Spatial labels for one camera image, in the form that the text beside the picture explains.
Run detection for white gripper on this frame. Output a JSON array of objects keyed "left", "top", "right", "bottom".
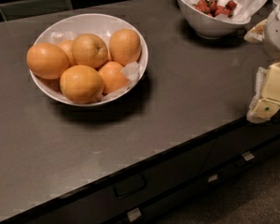
[{"left": 244, "top": 2, "right": 280, "bottom": 123}]

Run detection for black drawer handle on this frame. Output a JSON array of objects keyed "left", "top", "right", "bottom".
[{"left": 114, "top": 174, "right": 147, "bottom": 199}]

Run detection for white paper in orange bowl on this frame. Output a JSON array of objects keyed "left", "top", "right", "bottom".
[{"left": 51, "top": 33, "right": 140, "bottom": 105}]

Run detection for hidden back orange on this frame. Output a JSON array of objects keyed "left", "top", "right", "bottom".
[{"left": 57, "top": 40, "right": 77, "bottom": 66}]

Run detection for white bowl with strawberries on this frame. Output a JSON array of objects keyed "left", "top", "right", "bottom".
[{"left": 177, "top": 0, "right": 251, "bottom": 39}]

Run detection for red strawberries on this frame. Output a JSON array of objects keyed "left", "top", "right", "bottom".
[{"left": 193, "top": 0, "right": 237, "bottom": 18}]

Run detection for dark upper drawer front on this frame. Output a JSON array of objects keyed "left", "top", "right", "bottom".
[{"left": 0, "top": 113, "right": 280, "bottom": 224}]

